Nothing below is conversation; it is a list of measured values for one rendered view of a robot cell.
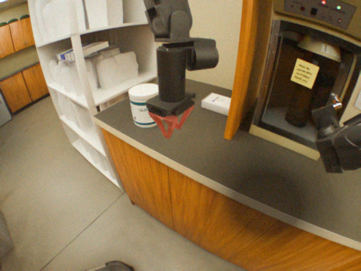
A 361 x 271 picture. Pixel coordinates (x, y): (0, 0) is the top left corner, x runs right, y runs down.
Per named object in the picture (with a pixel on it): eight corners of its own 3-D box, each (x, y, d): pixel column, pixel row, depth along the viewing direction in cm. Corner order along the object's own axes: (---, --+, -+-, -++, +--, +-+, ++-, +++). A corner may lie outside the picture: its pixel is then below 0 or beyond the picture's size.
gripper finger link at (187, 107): (193, 129, 43) (196, 95, 37) (177, 144, 38) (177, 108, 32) (172, 121, 46) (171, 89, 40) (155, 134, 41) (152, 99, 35)
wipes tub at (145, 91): (147, 109, 81) (144, 81, 71) (168, 117, 75) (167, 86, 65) (127, 122, 72) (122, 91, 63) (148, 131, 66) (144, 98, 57)
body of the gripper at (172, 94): (196, 99, 38) (198, 69, 34) (169, 118, 31) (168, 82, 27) (174, 93, 41) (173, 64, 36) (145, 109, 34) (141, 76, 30)
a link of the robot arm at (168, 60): (151, 43, 29) (163, 46, 25) (181, 40, 31) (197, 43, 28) (153, 75, 33) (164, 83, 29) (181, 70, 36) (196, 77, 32)
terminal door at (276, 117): (252, 124, 62) (275, 18, 37) (321, 152, 49) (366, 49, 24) (252, 125, 62) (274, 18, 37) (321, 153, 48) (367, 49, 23)
